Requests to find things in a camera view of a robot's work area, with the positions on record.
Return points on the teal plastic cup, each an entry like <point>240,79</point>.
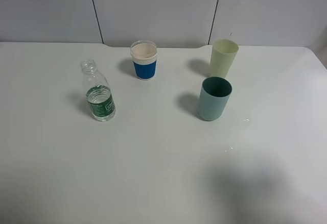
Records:
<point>214,95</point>

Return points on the clear bottle with green label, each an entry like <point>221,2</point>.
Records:
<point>97,91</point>

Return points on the white cup with blue sleeve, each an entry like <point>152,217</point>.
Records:
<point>144,57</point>

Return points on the pale yellow plastic cup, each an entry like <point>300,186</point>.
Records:
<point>222,57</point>

